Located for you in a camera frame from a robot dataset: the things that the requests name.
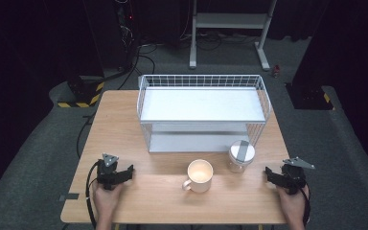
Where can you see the small red object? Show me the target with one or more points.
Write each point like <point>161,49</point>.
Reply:
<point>276,71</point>

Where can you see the white metal stand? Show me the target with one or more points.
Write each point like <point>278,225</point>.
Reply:
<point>230,20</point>

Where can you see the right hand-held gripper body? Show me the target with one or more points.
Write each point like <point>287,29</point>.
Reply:
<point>294,179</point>

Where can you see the grey tape strip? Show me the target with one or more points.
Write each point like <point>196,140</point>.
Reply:
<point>69,196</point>

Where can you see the clear jar with white lid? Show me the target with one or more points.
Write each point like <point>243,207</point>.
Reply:
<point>241,156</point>

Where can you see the dark equipment rack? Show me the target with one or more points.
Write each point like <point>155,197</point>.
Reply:
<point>125,32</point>

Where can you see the person's right hand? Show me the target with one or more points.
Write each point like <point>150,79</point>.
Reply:
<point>293,204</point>

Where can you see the black yellow striped stand base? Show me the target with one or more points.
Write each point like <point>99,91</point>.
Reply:
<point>83,92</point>
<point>310,97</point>

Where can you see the cream ceramic cup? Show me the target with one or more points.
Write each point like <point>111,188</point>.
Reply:
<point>200,175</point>

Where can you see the person's left hand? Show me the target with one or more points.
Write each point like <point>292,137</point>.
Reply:
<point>106,199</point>

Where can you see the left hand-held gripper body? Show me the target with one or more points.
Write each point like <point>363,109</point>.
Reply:
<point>107,174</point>

